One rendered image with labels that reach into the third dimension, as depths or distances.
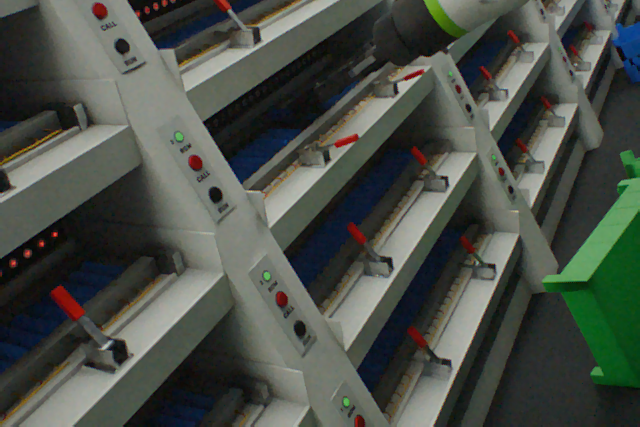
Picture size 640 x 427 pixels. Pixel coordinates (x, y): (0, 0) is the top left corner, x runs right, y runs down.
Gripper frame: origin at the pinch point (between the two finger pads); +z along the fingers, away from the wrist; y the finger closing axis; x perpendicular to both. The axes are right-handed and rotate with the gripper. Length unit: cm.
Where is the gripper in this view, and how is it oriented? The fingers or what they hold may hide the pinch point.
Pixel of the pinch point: (311, 99)
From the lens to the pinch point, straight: 109.5
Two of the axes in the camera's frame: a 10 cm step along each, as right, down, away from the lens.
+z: -6.8, 3.9, 6.3
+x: 5.9, 8.0, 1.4
